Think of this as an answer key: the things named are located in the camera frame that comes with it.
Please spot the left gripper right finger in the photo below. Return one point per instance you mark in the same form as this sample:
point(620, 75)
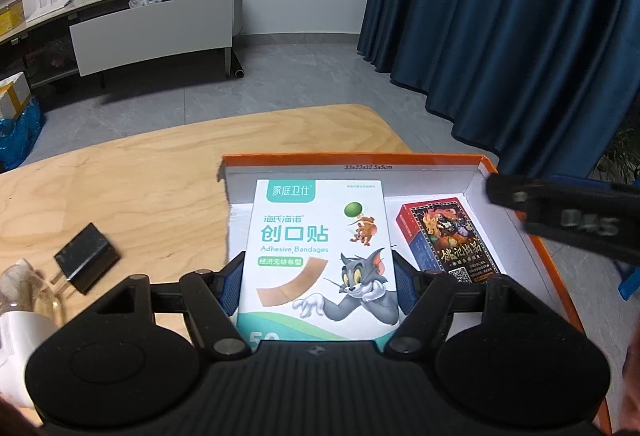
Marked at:
point(429, 300)

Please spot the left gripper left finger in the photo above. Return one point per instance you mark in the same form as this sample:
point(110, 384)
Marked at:
point(211, 298)

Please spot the adhesive bandage box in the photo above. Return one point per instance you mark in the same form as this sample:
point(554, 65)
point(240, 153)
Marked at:
point(318, 264)

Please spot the red card deck box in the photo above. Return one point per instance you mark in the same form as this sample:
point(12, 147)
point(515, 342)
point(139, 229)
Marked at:
point(442, 237)

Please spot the orange white cardboard tray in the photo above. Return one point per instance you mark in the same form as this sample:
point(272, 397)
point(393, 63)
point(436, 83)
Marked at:
point(526, 368)

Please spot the black power adapter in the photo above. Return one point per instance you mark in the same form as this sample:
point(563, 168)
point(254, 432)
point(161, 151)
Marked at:
point(84, 260)

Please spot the white mosquito repellent heater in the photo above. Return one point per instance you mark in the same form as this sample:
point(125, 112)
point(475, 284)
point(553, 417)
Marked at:
point(30, 313)

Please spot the blue curtain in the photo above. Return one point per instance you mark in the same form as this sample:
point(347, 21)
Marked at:
point(543, 84)

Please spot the blue plastic bag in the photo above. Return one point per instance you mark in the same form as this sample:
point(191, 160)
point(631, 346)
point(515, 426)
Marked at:
point(18, 136)

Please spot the white tv cabinet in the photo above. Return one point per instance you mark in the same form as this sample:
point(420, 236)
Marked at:
point(108, 34)

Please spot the white yellow cardboard box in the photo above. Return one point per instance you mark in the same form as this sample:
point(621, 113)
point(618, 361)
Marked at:
point(14, 95)

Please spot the yellow box on cabinet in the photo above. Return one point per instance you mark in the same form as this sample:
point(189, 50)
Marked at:
point(11, 16)

